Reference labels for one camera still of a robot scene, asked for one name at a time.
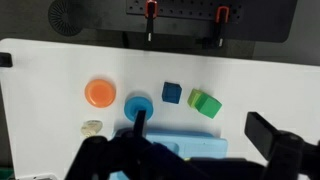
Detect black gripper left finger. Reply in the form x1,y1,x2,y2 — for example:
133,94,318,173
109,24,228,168
64,109,208,180

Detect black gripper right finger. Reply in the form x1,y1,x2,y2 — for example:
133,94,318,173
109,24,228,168
244,111,320,180

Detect small blue cup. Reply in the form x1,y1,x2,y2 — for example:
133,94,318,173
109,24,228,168
128,99,149,118

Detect beige crumpled object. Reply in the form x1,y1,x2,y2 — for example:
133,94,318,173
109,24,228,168
80,119,104,138

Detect orange plate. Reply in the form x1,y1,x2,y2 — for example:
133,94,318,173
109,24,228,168
84,78,117,109

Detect blue saucer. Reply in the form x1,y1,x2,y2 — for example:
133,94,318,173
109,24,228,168
123,94,155,123

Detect light blue toy sink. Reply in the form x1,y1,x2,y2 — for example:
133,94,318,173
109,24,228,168
109,127,230,180

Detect dark blue cube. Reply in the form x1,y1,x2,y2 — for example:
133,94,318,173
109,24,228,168
161,81,183,105

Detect light green cube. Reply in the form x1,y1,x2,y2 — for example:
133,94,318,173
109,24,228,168
187,88,204,108

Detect black block at table edge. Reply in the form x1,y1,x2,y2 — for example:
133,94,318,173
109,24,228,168
0,52,14,68

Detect black round vented disc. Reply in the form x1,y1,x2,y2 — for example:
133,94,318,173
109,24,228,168
47,0,88,37

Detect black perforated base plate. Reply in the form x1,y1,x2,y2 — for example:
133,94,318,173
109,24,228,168
125,0,244,24

